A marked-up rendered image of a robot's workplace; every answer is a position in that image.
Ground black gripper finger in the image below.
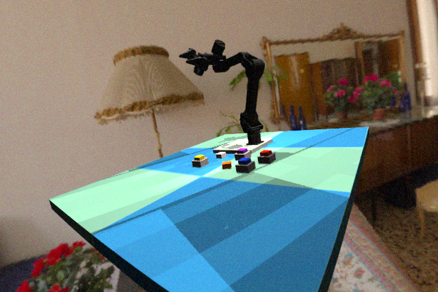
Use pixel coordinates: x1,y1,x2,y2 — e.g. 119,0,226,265
179,49,192,59
186,56,203,70

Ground red button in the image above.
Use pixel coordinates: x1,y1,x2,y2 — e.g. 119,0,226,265
257,150,276,164

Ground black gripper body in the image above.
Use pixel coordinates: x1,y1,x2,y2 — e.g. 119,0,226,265
189,48,212,71

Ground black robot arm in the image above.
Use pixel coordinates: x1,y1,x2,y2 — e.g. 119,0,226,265
210,40,265,145

